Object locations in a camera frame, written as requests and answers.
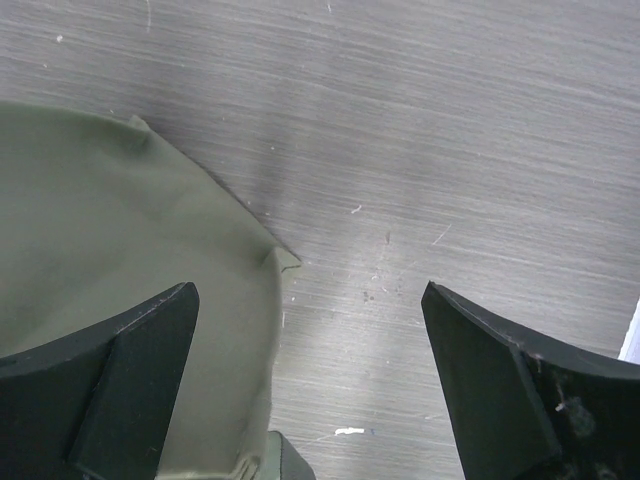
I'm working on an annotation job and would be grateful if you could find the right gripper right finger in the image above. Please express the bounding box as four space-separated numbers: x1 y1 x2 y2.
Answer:
421 282 639 480

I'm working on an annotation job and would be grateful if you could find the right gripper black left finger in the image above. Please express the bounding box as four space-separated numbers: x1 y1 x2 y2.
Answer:
1 282 199 479

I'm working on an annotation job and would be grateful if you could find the olive green canvas bag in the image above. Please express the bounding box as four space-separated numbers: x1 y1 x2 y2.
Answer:
1 102 314 479

